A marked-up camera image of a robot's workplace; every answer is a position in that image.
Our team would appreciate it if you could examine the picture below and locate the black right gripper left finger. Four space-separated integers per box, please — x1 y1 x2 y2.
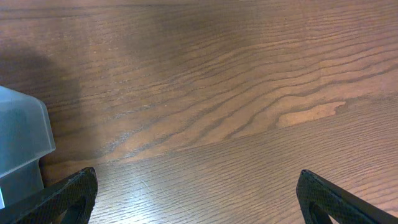
1 167 98 224

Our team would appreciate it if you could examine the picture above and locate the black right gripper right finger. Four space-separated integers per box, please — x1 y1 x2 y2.
296 170 397 224

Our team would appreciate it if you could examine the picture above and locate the clear plastic storage bin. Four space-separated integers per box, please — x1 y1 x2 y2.
1 86 56 208

